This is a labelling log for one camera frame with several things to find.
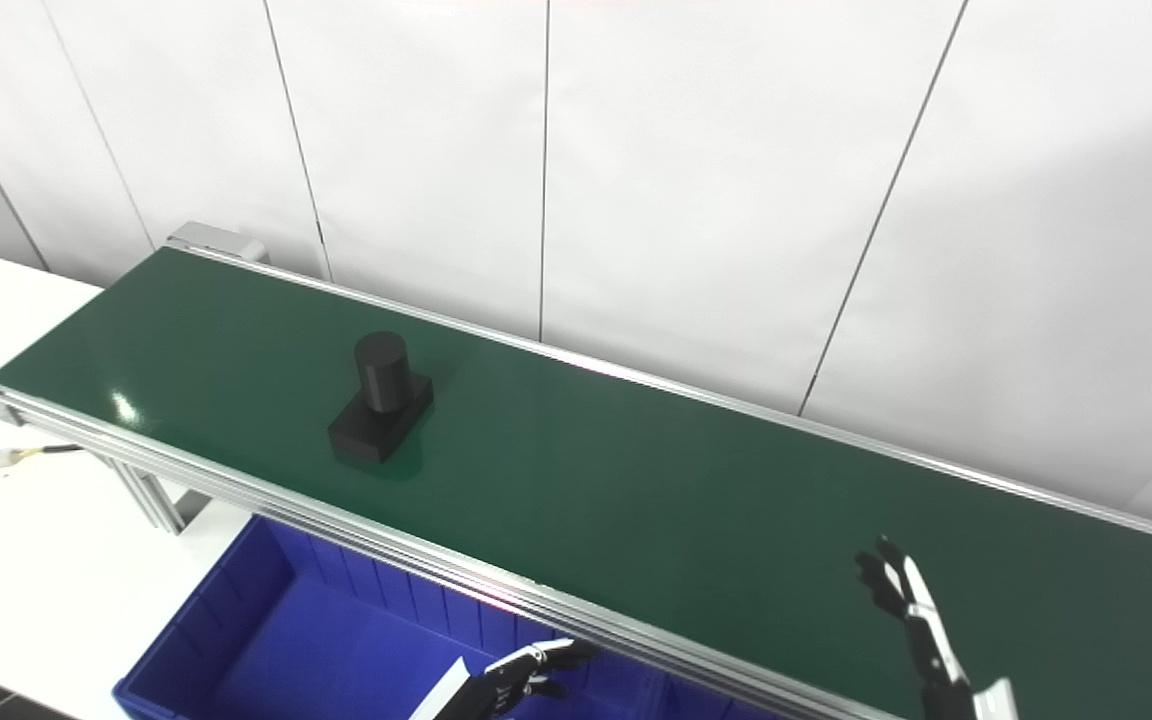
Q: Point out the black cylinder-on-base part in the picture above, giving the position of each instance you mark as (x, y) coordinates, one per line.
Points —
(381, 385)

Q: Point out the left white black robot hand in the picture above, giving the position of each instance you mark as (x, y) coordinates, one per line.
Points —
(496, 685)

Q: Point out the green conveyor belt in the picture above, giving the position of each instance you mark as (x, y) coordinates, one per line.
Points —
(336, 522)
(636, 470)

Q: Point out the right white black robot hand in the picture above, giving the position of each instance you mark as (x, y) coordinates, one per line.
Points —
(931, 650)

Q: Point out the aluminium conveyor leg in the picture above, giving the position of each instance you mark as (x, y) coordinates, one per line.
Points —
(151, 500)

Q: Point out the blue plastic bin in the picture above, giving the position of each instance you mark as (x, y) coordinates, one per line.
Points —
(316, 650)

